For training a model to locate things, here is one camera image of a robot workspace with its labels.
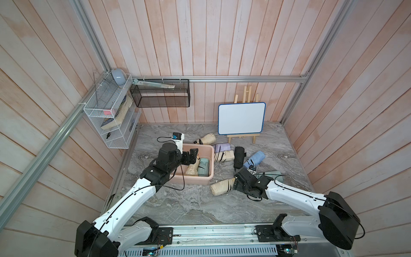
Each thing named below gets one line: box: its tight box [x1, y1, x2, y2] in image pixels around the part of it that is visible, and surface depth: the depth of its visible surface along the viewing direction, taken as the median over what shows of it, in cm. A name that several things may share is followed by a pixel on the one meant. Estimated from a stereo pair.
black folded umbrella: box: [233, 146, 247, 170], surface depth 102 cm
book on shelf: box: [100, 94, 133, 131], surface depth 83 cm
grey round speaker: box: [111, 68, 127, 86], surface depth 84 cm
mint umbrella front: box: [198, 157, 210, 177], surface depth 95 cm
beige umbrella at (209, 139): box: [193, 133, 217, 146], surface depth 108 cm
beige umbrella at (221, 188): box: [210, 177, 236, 196], surface depth 87 cm
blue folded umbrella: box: [242, 150, 266, 169], surface depth 100 cm
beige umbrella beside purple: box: [214, 150, 235, 163], surface depth 100 cm
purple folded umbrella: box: [214, 142, 231, 154], surface depth 104 cm
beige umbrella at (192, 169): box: [185, 154, 201, 176], surface depth 91 cm
